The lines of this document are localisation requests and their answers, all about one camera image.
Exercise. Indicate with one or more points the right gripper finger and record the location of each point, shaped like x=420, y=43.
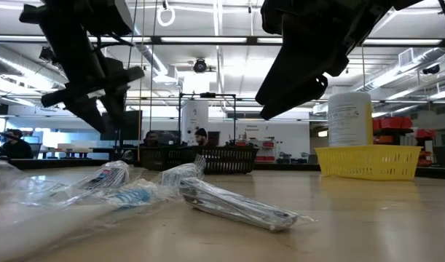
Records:
x=298, y=98
x=287, y=76

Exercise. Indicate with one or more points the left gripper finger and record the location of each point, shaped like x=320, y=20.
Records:
x=89, y=114
x=114, y=105

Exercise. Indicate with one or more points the toothpaste tube blue print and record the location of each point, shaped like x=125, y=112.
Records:
x=105, y=177

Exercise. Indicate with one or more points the blue white toothbrush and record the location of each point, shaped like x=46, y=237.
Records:
x=134, y=196

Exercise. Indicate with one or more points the clear razor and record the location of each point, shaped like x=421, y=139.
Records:
x=236, y=209

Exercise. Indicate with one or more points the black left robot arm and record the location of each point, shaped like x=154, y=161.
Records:
x=69, y=43

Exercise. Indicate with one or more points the black monitor on stand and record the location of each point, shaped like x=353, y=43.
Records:
x=133, y=125

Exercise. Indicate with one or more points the person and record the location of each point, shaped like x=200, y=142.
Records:
x=16, y=147
x=201, y=137
x=151, y=140

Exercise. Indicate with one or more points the white wipes canister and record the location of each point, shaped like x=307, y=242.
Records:
x=347, y=120

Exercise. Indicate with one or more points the black ceiling mounted gear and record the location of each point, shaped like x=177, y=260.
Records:
x=47, y=54

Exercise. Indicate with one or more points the white cylindrical tank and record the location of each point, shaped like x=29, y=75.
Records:
x=194, y=116

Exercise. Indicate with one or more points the yellow slotted plastic basket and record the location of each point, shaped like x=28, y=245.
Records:
x=368, y=163

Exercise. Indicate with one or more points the red storage bin row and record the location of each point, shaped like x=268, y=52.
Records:
x=391, y=122

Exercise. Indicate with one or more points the dark storage bin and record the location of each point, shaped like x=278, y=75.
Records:
x=444, y=156

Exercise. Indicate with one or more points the black overhead frame bar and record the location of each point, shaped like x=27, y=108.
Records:
x=154, y=40

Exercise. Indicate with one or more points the black tubular stand frame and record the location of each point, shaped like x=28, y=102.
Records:
x=207, y=95

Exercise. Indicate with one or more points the black overhead camera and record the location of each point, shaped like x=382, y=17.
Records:
x=199, y=66

